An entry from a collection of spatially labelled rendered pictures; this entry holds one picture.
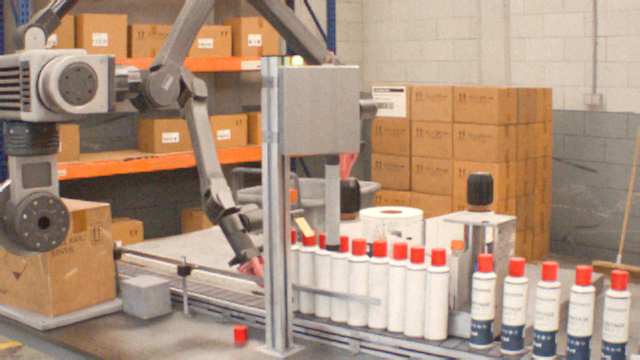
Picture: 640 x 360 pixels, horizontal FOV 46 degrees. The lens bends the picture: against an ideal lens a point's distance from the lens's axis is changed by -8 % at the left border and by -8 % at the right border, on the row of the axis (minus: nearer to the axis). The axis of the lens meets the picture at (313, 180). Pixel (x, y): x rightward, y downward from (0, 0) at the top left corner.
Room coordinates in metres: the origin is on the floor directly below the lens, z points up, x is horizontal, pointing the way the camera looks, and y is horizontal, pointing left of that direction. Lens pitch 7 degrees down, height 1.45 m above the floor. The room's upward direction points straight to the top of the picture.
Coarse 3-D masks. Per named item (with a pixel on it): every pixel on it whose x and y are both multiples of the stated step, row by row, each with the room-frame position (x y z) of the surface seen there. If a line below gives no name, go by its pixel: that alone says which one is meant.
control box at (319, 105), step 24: (288, 72) 1.71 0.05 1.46; (312, 72) 1.73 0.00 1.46; (336, 72) 1.74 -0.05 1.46; (288, 96) 1.71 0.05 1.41; (312, 96) 1.73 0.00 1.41; (336, 96) 1.74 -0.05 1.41; (288, 120) 1.71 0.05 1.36; (312, 120) 1.73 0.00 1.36; (336, 120) 1.74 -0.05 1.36; (288, 144) 1.71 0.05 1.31; (312, 144) 1.73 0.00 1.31; (336, 144) 1.74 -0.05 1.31
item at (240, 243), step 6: (234, 234) 2.02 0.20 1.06; (240, 234) 2.02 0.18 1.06; (246, 234) 2.03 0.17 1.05; (228, 240) 2.03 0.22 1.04; (234, 240) 2.01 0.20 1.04; (240, 240) 2.01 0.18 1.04; (246, 240) 2.02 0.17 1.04; (252, 240) 2.03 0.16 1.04; (234, 246) 2.01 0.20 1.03; (240, 246) 2.01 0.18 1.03; (246, 246) 2.01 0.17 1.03; (252, 246) 2.01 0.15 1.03; (258, 246) 2.02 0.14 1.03; (234, 252) 2.02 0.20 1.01; (240, 252) 1.97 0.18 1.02; (234, 258) 1.98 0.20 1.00; (240, 258) 1.98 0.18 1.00; (234, 264) 2.00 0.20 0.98
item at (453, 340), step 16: (128, 272) 2.31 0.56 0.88; (144, 272) 2.32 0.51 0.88; (176, 288) 2.14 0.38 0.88; (192, 288) 2.14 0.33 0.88; (208, 288) 2.14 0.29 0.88; (240, 304) 1.99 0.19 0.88; (256, 304) 1.99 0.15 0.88; (320, 320) 1.84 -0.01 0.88; (400, 336) 1.71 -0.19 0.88; (448, 336) 1.70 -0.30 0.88; (480, 352) 1.58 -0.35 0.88; (496, 352) 1.57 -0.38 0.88; (528, 352) 1.56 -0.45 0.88
